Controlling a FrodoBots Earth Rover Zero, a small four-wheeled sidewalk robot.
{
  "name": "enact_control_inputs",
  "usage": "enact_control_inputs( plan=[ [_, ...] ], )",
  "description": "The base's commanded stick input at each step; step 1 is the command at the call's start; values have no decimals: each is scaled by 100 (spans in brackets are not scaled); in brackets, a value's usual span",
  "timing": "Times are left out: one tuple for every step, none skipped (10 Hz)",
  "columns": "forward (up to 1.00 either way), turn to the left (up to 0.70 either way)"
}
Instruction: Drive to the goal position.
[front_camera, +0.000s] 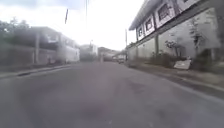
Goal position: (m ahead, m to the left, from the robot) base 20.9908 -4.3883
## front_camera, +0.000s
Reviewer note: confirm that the vehicle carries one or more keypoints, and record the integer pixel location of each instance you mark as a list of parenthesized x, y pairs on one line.
[(121, 61)]

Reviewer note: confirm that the distant buildings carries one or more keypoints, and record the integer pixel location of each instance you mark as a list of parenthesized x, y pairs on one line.
[(98, 53)]

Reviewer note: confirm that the thin pole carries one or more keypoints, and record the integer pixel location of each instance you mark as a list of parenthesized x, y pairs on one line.
[(126, 43)]

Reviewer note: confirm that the grey asphalt road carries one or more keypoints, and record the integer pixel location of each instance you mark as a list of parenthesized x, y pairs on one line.
[(100, 100)]

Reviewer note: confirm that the roadside bushes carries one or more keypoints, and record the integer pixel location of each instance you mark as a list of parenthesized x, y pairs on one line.
[(166, 60)]

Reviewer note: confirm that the grey two-storey building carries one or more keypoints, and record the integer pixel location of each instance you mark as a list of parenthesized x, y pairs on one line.
[(50, 46)]

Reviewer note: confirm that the two-storey building with windows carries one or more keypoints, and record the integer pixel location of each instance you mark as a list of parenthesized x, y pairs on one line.
[(180, 33)]

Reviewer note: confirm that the concrete roadside verge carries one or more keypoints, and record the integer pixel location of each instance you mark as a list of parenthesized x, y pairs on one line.
[(193, 80), (33, 70)]

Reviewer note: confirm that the tree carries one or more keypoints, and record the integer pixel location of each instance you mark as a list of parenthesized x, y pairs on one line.
[(13, 28)]

